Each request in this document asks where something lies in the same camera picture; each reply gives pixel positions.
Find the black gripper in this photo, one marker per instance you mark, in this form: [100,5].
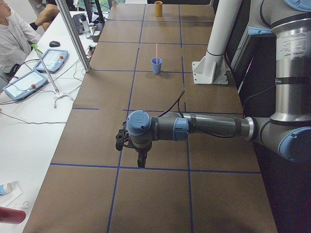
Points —
[141,151]

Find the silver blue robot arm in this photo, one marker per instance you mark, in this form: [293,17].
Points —
[287,131]

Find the blue ribbed plastic cup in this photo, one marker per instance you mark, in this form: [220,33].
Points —
[156,65]

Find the upper teach pendant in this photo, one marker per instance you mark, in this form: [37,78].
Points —
[53,59]

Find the teach pendant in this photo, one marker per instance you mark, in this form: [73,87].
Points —
[25,85]
[53,59]

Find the lower teach pendant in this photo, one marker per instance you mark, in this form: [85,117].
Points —
[25,85]

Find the clear water bottle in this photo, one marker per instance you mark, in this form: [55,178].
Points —
[86,28]

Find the white bottle lying down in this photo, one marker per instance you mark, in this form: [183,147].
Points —
[7,188]

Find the black computer mouse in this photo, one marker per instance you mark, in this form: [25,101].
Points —
[53,44]

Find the red cylinder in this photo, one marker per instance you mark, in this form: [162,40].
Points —
[11,216]

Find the thin metal rod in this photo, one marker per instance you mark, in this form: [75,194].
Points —
[46,70]

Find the black keyboard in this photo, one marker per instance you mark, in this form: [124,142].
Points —
[77,23]

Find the seated person in white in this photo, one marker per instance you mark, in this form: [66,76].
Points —
[16,35]

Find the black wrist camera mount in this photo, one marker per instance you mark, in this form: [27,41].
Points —
[122,138]

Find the aluminium frame post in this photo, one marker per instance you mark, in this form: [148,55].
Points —
[65,13]

